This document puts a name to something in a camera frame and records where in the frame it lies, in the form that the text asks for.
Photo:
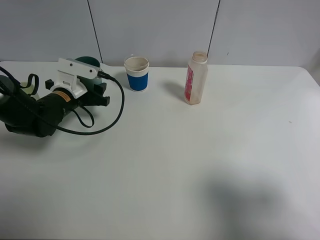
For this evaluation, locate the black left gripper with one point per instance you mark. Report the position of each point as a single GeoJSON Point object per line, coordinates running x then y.
{"type": "Point", "coordinates": [61, 99]}

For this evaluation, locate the teal green plastic cup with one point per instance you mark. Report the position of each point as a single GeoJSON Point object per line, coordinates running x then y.
{"type": "Point", "coordinates": [93, 63]}

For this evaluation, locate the clear bottle with pink label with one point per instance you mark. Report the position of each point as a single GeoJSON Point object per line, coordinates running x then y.
{"type": "Point", "coordinates": [196, 76]}

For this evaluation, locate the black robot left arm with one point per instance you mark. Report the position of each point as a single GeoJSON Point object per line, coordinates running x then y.
{"type": "Point", "coordinates": [23, 114]}

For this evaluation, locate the blue sleeved paper cup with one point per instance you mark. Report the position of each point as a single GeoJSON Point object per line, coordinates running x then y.
{"type": "Point", "coordinates": [137, 71]}

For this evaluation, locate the pale yellow plastic cup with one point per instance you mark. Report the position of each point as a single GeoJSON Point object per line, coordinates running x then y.
{"type": "Point", "coordinates": [32, 90]}

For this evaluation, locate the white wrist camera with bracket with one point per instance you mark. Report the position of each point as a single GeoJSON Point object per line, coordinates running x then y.
{"type": "Point", "coordinates": [68, 76]}

